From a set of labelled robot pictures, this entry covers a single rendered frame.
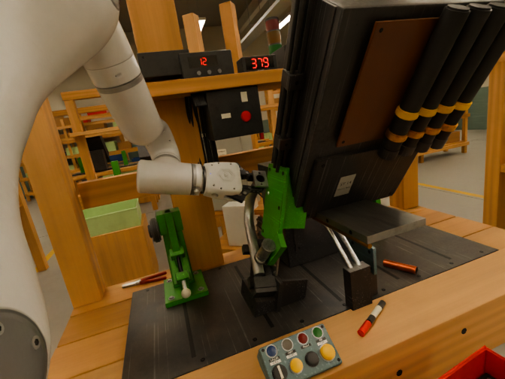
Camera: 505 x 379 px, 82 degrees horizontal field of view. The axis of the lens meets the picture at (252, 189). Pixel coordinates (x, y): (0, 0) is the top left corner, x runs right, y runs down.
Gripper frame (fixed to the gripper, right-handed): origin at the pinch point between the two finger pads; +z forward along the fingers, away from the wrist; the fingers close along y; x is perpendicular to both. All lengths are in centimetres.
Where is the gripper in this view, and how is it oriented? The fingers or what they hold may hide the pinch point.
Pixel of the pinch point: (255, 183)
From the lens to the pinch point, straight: 82.5
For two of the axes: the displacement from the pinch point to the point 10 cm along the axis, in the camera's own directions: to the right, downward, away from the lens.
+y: -1.5, -8.3, 5.3
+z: 9.4, 0.5, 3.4
